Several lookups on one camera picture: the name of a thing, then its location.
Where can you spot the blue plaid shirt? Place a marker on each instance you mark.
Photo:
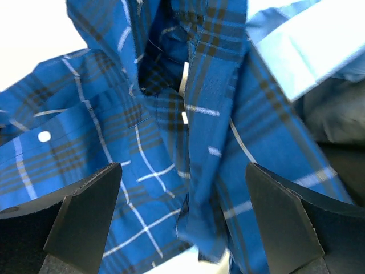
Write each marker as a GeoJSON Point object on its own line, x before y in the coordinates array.
{"type": "Point", "coordinates": [177, 94]}

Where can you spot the black shirt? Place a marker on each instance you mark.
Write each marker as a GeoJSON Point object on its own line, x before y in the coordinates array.
{"type": "Point", "coordinates": [348, 161]}

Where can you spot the light blue shirt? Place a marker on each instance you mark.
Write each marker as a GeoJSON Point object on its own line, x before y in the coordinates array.
{"type": "Point", "coordinates": [304, 43]}

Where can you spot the grey shirt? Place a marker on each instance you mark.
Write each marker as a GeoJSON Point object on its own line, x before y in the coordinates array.
{"type": "Point", "coordinates": [333, 111]}

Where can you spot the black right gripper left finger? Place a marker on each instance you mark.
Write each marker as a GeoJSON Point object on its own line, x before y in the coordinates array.
{"type": "Point", "coordinates": [62, 232]}

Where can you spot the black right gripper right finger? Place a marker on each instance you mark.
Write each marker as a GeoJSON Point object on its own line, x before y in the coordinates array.
{"type": "Point", "coordinates": [304, 231]}

